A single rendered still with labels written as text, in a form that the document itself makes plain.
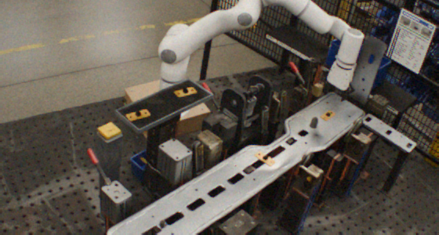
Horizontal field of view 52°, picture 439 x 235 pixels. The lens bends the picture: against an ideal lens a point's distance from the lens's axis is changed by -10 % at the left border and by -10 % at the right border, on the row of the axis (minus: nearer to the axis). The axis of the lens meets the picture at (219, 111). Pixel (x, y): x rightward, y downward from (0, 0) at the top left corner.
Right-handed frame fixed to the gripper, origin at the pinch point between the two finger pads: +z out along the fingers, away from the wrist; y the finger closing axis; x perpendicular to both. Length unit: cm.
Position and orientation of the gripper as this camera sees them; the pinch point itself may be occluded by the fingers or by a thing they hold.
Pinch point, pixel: (335, 94)
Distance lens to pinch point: 217.7
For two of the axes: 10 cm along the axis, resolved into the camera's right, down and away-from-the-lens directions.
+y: 7.2, 5.0, -4.9
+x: 6.8, -3.5, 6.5
